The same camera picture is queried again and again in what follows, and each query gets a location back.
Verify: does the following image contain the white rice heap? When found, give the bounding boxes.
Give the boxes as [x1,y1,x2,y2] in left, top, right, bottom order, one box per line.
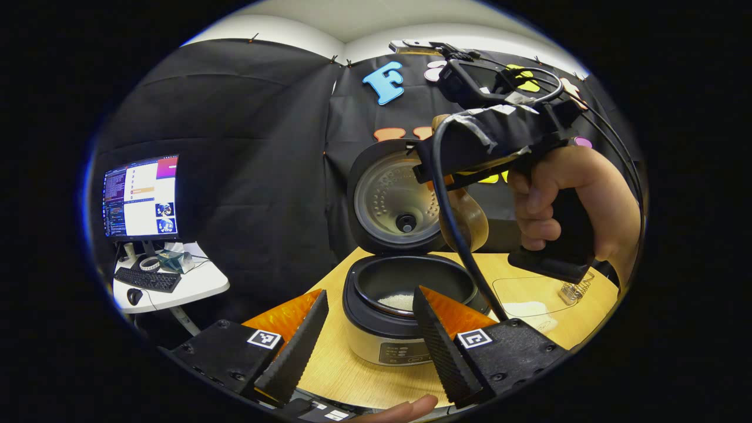
[377,293,417,312]
[501,301,559,334]

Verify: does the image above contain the teal object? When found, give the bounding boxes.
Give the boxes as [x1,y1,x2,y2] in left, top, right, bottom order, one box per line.
[156,250,194,275]

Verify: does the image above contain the metal wire chopstick holder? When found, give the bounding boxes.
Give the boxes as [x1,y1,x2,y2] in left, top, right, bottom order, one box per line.
[558,271,595,305]

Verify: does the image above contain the thick black gripper cable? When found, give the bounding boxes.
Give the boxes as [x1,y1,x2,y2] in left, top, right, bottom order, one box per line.
[431,112,509,323]

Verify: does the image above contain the wooden spoon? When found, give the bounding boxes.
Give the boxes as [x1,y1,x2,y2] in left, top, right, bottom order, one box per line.
[431,113,490,253]

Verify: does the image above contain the white side table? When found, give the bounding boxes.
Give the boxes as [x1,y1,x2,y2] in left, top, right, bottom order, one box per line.
[112,242,230,335]

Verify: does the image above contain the black keyboard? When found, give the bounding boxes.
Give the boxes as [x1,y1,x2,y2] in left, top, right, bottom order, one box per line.
[113,266,182,294]

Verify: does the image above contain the clear plastic container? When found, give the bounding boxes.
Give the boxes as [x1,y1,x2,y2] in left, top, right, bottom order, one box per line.
[492,274,597,337]

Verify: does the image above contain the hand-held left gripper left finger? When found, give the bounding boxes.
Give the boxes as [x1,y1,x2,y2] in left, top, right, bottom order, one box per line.
[167,289,330,409]

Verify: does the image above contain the computer monitor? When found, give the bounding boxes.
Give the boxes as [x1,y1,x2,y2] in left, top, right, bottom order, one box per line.
[103,154,180,259]

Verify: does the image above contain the black silver rice cooker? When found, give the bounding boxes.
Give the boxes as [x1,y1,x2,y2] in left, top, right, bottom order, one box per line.
[343,139,491,367]

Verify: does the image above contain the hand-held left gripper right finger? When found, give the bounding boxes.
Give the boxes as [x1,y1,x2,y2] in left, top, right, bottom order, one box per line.
[412,286,569,409]

